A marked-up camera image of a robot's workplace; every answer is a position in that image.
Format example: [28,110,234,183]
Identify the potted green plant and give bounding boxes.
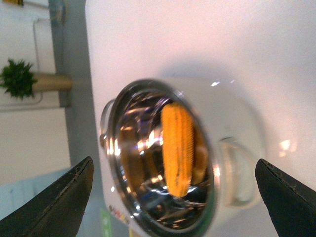
[0,59,72,100]

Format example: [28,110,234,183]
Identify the yellow corn cob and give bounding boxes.
[161,102,194,198]

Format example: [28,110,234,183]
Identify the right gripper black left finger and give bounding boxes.
[0,157,94,237]

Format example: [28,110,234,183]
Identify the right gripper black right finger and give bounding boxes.
[255,159,316,237]

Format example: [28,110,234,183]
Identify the white electric cooking pot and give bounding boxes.
[100,79,264,237]

